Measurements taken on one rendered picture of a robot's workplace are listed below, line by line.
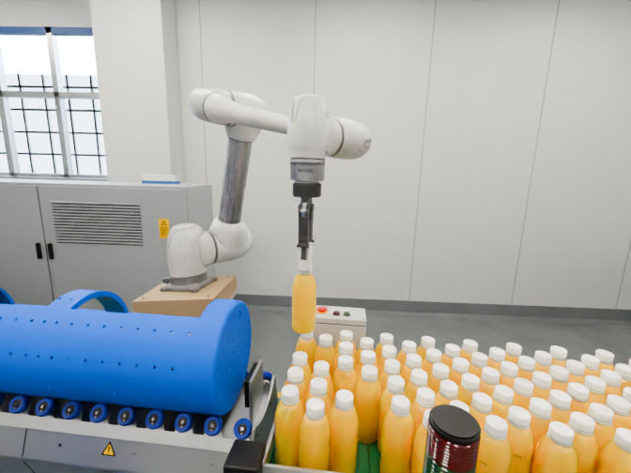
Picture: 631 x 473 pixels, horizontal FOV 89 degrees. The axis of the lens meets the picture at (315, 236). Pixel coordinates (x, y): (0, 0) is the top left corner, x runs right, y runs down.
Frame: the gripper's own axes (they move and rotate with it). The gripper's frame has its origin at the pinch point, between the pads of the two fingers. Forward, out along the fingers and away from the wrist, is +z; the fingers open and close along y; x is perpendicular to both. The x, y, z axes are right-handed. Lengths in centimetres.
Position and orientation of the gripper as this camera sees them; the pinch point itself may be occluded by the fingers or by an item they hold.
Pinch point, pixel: (305, 256)
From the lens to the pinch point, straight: 87.4
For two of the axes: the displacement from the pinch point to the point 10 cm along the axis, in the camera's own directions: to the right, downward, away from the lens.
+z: -0.3, 9.8, 2.0
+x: 9.9, 0.5, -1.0
